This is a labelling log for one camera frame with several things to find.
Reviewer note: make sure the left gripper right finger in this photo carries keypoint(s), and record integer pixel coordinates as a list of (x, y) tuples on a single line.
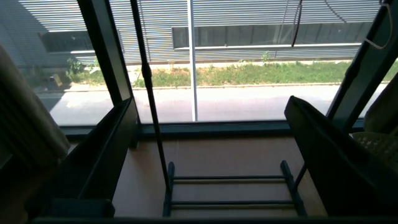
[(342, 174)]

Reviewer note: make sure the white laundry basket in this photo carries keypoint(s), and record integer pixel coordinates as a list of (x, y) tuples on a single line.
[(379, 146)]

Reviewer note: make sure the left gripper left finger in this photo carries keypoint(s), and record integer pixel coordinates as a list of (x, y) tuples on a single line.
[(93, 161)]

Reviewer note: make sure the black clothes rack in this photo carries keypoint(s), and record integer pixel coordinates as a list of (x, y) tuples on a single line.
[(149, 87)]

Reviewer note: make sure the window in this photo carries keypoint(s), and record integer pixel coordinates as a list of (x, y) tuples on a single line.
[(105, 46)]

